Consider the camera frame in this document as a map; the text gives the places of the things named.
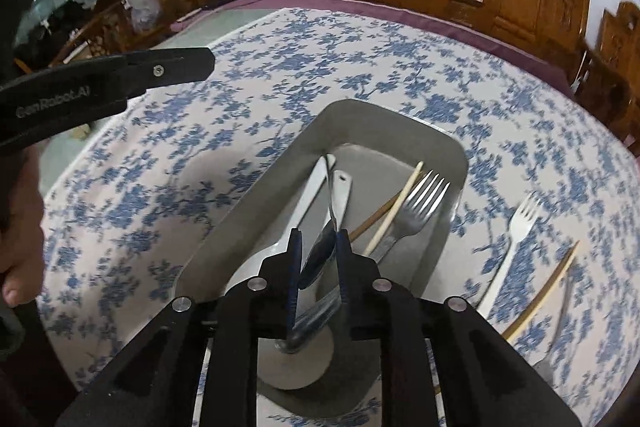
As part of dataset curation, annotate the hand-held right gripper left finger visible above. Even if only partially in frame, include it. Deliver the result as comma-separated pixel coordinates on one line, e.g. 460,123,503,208
55,227,306,427

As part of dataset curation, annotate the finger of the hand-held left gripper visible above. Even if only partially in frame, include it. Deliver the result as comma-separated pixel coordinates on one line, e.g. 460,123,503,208
117,47,216,100

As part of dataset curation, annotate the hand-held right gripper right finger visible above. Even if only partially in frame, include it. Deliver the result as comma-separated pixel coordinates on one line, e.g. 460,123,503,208
335,229,583,427

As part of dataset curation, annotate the large white plastic spoon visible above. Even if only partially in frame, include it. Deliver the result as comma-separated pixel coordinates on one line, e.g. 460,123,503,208
222,155,331,295

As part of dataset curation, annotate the metal fork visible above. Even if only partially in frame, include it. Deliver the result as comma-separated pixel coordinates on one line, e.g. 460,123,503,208
372,171,451,265

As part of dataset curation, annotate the rectangular metal tray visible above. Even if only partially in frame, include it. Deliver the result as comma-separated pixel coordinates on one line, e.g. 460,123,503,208
172,99,469,405

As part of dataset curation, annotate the white plastic fork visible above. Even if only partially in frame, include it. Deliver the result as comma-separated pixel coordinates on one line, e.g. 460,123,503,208
475,192,543,320

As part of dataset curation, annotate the person's left hand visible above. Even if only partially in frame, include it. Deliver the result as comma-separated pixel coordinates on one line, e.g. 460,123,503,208
0,144,47,308

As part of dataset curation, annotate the clear plastic bag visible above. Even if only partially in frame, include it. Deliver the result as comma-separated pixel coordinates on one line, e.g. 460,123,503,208
125,0,161,32

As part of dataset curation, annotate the wooden chair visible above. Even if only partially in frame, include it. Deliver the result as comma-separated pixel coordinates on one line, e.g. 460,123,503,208
50,2,131,68

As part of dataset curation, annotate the blue floral tablecloth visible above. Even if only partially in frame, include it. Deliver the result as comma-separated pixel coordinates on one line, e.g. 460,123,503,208
37,7,640,427

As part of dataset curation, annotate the long purple seat cushion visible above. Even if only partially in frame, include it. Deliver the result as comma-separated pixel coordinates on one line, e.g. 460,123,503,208
170,0,576,92

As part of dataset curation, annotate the carved wooden armchair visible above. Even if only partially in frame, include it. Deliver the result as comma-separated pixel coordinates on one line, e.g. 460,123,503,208
575,2,640,148

